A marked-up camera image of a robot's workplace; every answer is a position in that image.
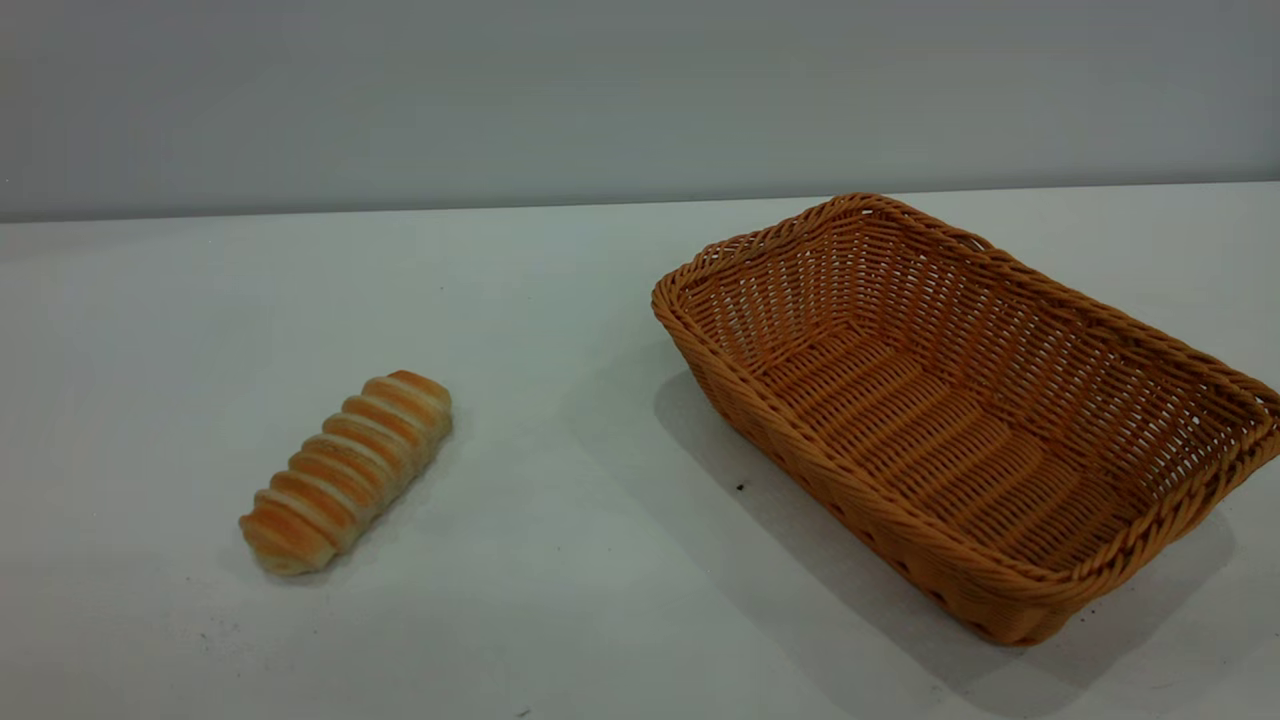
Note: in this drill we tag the ridged golden bread roll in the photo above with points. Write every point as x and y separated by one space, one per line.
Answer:
345 470

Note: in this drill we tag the orange woven wicker basket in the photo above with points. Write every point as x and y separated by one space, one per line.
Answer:
900 420

